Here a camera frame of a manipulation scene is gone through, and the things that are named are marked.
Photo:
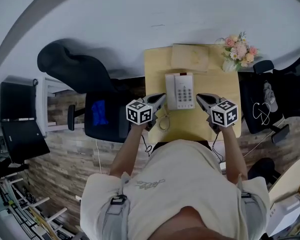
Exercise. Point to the person's left forearm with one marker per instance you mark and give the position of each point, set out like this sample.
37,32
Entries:
126,151

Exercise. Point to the person's right forearm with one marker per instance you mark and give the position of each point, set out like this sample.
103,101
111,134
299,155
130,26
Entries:
233,154

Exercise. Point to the light wooden table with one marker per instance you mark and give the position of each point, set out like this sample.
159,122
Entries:
190,126

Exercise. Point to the black mesh office chair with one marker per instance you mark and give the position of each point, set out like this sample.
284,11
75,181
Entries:
247,96

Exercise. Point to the blue cloth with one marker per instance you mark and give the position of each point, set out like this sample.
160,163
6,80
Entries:
99,111

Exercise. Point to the white telephone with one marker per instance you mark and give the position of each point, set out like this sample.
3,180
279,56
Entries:
172,91

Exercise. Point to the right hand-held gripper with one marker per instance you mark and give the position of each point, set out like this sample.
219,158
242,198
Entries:
225,114

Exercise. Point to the person's black trousers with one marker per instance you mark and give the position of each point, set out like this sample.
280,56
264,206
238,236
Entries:
158,145

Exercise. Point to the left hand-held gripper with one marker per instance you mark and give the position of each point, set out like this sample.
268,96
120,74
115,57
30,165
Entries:
138,112

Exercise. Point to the white box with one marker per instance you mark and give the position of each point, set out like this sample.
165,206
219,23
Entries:
285,216

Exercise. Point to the cream t-shirt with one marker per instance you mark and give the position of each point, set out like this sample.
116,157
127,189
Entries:
180,184

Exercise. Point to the black stool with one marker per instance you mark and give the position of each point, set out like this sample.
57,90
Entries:
262,169

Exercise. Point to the round cream table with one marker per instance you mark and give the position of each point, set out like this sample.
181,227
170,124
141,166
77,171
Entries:
290,176

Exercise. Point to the black high-back office chair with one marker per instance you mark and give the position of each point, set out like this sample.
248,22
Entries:
77,64

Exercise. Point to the beige flat box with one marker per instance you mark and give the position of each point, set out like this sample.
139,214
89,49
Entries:
187,59

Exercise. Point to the grey cap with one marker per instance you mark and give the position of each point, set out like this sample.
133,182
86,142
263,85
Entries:
270,94

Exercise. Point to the white shelf rack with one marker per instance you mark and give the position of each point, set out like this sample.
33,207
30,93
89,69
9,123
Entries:
22,209

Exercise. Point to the pink flower bouquet white vase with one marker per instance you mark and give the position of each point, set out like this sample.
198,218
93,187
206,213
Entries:
240,51

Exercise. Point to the white power strip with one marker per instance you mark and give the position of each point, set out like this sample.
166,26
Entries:
223,167
77,198

